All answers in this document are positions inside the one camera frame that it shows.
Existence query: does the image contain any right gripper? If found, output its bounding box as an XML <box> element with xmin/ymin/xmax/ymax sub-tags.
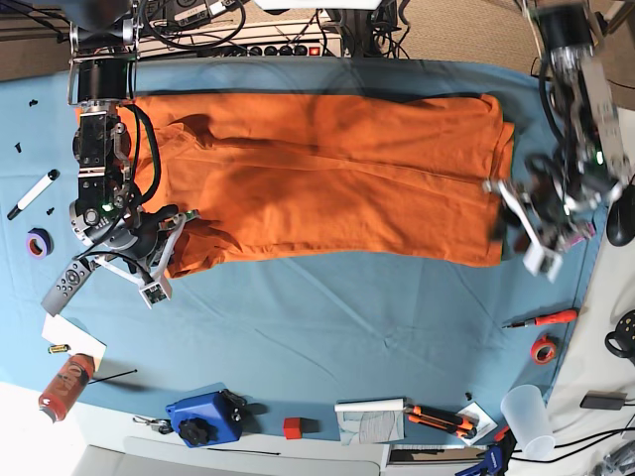
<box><xmin>73</xmin><ymin>204</ymin><xmax>200</xmax><ymax>307</ymax></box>

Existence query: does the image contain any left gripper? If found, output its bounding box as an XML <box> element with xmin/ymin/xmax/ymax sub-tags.
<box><xmin>483</xmin><ymin>179</ymin><xmax>586</xmax><ymax>282</ymax></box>

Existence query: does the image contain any orange t-shirt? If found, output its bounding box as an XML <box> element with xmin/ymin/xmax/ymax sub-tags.
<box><xmin>138</xmin><ymin>92</ymin><xmax>515</xmax><ymax>278</ymax></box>

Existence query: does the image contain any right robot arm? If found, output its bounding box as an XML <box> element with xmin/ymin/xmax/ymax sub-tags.
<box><xmin>42</xmin><ymin>1</ymin><xmax>199</xmax><ymax>315</ymax></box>

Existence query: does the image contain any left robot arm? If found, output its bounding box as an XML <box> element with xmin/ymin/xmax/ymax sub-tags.
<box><xmin>483</xmin><ymin>1</ymin><xmax>634</xmax><ymax>281</ymax></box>

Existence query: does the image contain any purple glue tube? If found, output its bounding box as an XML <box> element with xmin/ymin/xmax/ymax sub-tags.
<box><xmin>568</xmin><ymin>221</ymin><xmax>596</xmax><ymax>247</ymax></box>

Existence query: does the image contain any red screwdriver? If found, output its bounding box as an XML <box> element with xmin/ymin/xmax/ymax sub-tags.
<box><xmin>503</xmin><ymin>308</ymin><xmax>578</xmax><ymax>329</ymax></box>

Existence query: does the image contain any black computer mouse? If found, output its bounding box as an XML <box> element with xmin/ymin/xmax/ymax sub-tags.
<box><xmin>606</xmin><ymin>185</ymin><xmax>635</xmax><ymax>247</ymax></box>

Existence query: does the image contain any purple tape roll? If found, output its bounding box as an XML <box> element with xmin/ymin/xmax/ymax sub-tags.
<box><xmin>26</xmin><ymin>228</ymin><xmax>54</xmax><ymax>260</ymax></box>

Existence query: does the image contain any grey remote control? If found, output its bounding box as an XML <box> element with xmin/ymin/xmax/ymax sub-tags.
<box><xmin>42</xmin><ymin>258</ymin><xmax>94</xmax><ymax>316</ymax></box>

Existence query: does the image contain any red tape roll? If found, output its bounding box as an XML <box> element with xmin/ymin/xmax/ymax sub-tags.
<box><xmin>531</xmin><ymin>334</ymin><xmax>558</xmax><ymax>365</ymax></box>

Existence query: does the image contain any black white marker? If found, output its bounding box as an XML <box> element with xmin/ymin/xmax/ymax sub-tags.
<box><xmin>7</xmin><ymin>169</ymin><xmax>60</xmax><ymax>220</ymax></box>

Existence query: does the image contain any white paper sheet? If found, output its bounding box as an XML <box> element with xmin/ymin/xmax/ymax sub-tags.
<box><xmin>42</xmin><ymin>314</ymin><xmax>107</xmax><ymax>371</ymax></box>

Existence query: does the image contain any black round gadget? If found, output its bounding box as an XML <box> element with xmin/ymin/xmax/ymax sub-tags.
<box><xmin>604</xmin><ymin>310</ymin><xmax>635</xmax><ymax>362</ymax></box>

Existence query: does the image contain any red spray can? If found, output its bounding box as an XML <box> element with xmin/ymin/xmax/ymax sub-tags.
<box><xmin>38</xmin><ymin>353</ymin><xmax>95</xmax><ymax>423</ymax></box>

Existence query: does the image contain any blue table cloth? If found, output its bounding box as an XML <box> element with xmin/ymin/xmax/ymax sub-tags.
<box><xmin>1</xmin><ymin>73</ymin><xmax>600</xmax><ymax>440</ymax></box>

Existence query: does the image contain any clear plastic cup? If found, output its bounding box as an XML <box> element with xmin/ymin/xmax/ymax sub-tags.
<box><xmin>500</xmin><ymin>385</ymin><xmax>556</xmax><ymax>460</ymax></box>

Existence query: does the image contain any small white card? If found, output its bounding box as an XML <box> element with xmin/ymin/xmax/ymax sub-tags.
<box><xmin>457</xmin><ymin>402</ymin><xmax>497</xmax><ymax>445</ymax></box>

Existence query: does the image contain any black small adapter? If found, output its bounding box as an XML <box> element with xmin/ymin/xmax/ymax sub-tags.
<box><xmin>579</xmin><ymin>391</ymin><xmax>626</xmax><ymax>411</ymax></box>

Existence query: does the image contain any blue box with knob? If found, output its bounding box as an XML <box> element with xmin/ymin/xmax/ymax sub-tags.
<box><xmin>165</xmin><ymin>389</ymin><xmax>247</xmax><ymax>448</ymax></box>

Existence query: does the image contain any orange black utility knife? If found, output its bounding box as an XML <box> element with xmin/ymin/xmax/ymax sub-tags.
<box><xmin>404</xmin><ymin>406</ymin><xmax>477</xmax><ymax>439</ymax></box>

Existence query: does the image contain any blue clamp bottom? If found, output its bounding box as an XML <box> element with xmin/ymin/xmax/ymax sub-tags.
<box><xmin>455</xmin><ymin>425</ymin><xmax>517</xmax><ymax>476</ymax></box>

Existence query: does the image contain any red cube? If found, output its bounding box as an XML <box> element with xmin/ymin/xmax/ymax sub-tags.
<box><xmin>283</xmin><ymin>417</ymin><xmax>303</xmax><ymax>440</ymax></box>

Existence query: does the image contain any white booklet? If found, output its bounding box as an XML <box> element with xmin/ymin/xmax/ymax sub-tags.
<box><xmin>334</xmin><ymin>398</ymin><xmax>406</xmax><ymax>446</ymax></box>

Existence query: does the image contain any white power strip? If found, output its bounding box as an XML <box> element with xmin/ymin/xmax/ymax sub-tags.
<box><xmin>139</xmin><ymin>17</ymin><xmax>348</xmax><ymax>60</ymax></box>

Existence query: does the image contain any black cable tie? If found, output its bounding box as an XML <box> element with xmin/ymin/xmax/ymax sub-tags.
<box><xmin>88</xmin><ymin>369</ymin><xmax>138</xmax><ymax>385</ymax></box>

